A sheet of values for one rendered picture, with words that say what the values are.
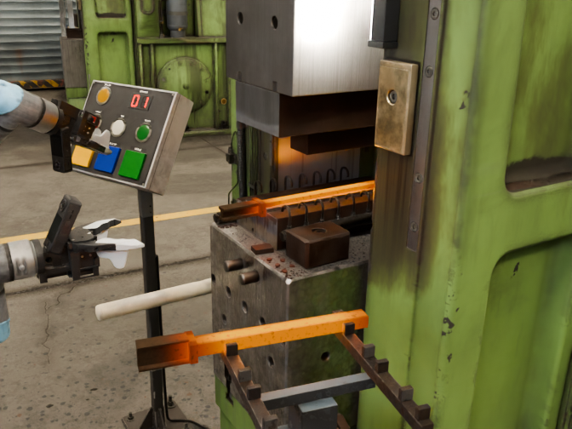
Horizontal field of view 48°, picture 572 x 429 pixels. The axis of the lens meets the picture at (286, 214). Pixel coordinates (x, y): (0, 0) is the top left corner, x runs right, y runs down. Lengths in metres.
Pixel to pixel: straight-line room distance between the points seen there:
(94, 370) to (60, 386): 0.15
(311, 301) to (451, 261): 0.33
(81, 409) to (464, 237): 1.73
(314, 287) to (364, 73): 0.47
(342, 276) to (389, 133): 0.34
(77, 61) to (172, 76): 0.92
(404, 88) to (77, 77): 5.52
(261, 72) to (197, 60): 4.96
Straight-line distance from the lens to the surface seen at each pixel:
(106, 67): 6.36
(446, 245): 1.23
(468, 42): 1.15
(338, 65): 1.36
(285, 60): 1.32
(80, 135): 1.63
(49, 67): 9.43
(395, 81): 1.24
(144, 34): 6.22
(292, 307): 1.35
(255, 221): 1.52
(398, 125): 1.24
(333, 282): 1.39
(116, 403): 2.55
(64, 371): 2.78
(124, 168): 1.82
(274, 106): 1.37
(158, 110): 1.81
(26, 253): 1.30
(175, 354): 1.06
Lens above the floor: 1.50
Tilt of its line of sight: 20 degrees down
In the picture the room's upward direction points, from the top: 1 degrees clockwise
